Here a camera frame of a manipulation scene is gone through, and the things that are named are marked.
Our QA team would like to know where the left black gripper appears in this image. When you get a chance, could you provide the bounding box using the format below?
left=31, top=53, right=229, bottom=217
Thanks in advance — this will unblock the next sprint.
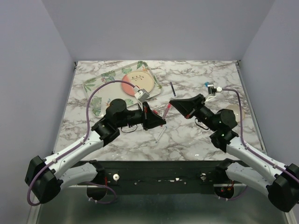
left=116, top=101, right=166, bottom=130

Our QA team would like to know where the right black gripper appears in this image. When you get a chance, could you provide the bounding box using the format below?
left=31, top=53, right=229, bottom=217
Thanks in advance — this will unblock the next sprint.
left=170, top=93, right=219, bottom=132

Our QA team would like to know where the pink pen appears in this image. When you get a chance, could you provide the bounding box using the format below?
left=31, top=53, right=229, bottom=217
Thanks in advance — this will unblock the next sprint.
left=162, top=108, right=169, bottom=119

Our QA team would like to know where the white pen blue tip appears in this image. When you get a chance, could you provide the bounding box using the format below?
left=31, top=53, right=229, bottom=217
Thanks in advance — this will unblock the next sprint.
left=156, top=126, right=167, bottom=143

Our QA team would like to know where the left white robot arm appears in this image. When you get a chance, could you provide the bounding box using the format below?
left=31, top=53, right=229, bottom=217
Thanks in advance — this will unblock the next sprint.
left=25, top=99, right=166, bottom=206

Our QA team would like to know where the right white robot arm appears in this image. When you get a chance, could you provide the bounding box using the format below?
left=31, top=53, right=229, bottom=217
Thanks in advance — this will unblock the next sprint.
left=170, top=94, right=299, bottom=212

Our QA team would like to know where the dark blue pen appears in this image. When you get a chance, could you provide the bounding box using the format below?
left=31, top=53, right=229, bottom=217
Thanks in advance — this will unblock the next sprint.
left=170, top=82, right=177, bottom=97

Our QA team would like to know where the pink cream plate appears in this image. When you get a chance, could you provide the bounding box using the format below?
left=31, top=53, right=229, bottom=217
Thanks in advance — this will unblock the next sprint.
left=121, top=70, right=155, bottom=96

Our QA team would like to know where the small patterned bowl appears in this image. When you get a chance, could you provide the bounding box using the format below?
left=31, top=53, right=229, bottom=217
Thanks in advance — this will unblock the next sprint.
left=226, top=104, right=245, bottom=123

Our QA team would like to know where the leaf patterned tray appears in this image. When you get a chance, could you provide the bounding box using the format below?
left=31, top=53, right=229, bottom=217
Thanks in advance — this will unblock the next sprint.
left=83, top=61, right=162, bottom=118

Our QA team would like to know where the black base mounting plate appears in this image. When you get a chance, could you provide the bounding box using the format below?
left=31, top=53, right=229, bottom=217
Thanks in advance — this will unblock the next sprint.
left=74, top=160, right=248, bottom=195

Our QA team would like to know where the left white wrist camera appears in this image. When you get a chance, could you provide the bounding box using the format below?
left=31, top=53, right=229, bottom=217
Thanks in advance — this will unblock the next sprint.
left=133, top=87, right=150, bottom=103

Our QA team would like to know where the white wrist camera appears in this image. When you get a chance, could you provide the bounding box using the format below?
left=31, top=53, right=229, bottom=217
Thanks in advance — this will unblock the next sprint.
left=206, top=82, right=222, bottom=102
left=133, top=87, right=150, bottom=103

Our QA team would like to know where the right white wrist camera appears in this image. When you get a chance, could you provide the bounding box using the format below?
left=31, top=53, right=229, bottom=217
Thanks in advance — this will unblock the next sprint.
left=206, top=82, right=222, bottom=102

